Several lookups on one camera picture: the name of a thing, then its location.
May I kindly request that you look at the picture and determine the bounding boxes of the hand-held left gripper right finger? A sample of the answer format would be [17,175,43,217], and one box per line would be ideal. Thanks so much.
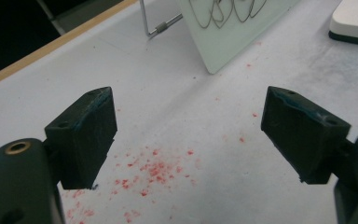
[260,86,358,224]

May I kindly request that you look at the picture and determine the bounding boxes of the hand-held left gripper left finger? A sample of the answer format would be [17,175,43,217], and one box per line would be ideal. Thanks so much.
[0,86,118,224]

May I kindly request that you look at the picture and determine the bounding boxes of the red crumbs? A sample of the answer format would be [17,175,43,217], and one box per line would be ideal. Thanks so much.
[64,147,200,224]

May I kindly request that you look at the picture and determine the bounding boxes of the white eraser with black base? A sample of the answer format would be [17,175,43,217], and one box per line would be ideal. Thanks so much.
[328,0,358,49]

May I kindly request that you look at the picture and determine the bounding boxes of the white glass drawing board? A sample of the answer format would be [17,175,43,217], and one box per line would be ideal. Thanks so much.
[177,0,302,75]

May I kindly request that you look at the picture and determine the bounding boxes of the metal board stand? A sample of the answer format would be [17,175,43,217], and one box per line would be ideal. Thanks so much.
[139,0,185,39]

